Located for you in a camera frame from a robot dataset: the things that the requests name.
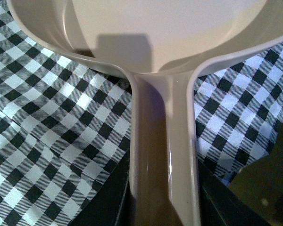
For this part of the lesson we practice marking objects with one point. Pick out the black white checkered bedsheet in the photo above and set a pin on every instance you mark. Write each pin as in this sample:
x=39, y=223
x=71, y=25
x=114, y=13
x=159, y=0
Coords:
x=64, y=127

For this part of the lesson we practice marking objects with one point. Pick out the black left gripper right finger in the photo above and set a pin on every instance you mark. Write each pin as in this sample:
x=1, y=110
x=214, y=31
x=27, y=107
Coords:
x=221, y=207

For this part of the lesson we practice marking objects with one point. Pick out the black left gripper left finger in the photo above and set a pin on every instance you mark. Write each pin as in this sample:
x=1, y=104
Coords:
x=109, y=207

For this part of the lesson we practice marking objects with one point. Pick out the beige plastic dustpan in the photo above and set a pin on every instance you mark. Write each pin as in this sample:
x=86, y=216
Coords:
x=161, y=47

